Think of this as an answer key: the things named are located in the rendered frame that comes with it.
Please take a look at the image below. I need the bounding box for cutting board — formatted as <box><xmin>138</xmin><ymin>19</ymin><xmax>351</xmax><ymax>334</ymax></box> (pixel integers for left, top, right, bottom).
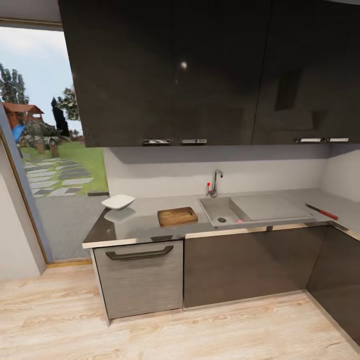
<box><xmin>157</xmin><ymin>206</ymin><xmax>198</xmax><ymax>227</ymax></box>

